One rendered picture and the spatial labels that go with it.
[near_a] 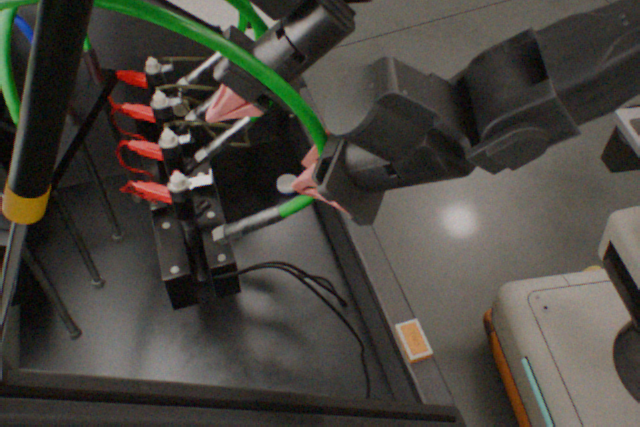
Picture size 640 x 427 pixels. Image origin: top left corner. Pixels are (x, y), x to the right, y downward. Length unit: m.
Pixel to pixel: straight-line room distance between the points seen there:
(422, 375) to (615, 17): 0.51
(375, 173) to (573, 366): 1.19
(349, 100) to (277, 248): 0.62
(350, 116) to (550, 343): 1.29
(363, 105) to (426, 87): 0.05
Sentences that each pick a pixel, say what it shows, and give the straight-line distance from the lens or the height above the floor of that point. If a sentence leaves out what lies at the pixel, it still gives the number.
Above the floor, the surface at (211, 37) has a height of 1.39.
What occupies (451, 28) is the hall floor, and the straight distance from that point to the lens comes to 3.02.
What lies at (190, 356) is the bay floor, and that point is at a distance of 0.98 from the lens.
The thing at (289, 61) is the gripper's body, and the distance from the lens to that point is 0.64.
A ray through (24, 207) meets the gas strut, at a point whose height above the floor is 1.46.
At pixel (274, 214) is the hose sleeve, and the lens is 0.68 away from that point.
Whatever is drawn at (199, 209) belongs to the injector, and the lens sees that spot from 0.84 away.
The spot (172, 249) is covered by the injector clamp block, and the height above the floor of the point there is 0.98.
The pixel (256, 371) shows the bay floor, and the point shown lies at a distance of 0.96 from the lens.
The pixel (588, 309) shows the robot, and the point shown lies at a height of 0.28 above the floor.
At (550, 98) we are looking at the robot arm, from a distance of 0.45.
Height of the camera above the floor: 1.69
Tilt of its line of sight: 48 degrees down
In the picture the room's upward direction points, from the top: straight up
